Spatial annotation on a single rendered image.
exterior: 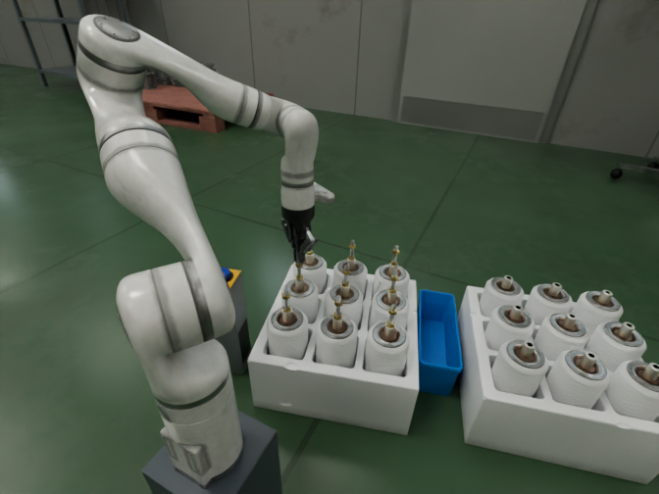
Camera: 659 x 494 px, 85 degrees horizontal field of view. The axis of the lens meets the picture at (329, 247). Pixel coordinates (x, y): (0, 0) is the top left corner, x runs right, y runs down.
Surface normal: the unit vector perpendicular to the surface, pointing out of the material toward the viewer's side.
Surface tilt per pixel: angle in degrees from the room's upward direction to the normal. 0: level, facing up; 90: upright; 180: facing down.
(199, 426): 90
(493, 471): 0
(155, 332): 75
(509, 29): 90
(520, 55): 90
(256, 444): 0
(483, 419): 90
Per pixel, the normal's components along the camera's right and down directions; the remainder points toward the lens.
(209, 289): 0.49, -0.33
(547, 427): -0.22, 0.53
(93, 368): 0.03, -0.84
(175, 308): 0.40, -0.13
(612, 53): -0.45, 0.47
